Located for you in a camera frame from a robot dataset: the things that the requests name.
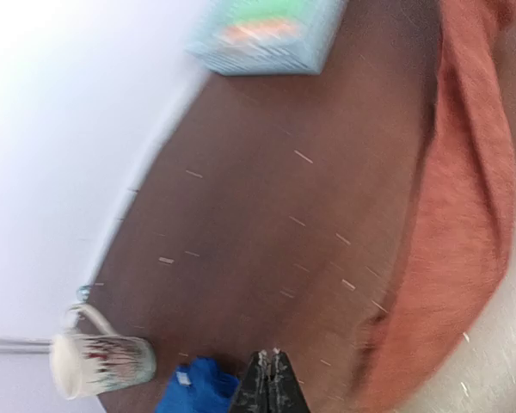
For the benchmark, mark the brown towel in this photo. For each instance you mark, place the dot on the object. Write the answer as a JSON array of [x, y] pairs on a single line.
[[458, 240]]

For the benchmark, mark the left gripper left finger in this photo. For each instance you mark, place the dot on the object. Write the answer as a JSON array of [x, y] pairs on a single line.
[[251, 395]]

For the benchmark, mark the green rolled towel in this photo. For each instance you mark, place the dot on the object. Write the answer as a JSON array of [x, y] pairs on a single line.
[[271, 7]]

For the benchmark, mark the white patterned mug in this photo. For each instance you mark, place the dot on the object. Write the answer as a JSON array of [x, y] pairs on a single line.
[[87, 365]]

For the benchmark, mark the light blue plastic basket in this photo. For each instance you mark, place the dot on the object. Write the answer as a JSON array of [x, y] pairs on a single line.
[[304, 54]]

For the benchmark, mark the orange white rolled towel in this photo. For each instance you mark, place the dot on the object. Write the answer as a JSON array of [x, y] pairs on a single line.
[[270, 28]]

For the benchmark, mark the blue folded towel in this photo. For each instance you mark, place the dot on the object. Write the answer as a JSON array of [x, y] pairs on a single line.
[[201, 386]]

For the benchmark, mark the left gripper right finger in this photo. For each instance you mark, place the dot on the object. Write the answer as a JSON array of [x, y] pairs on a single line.
[[284, 392]]

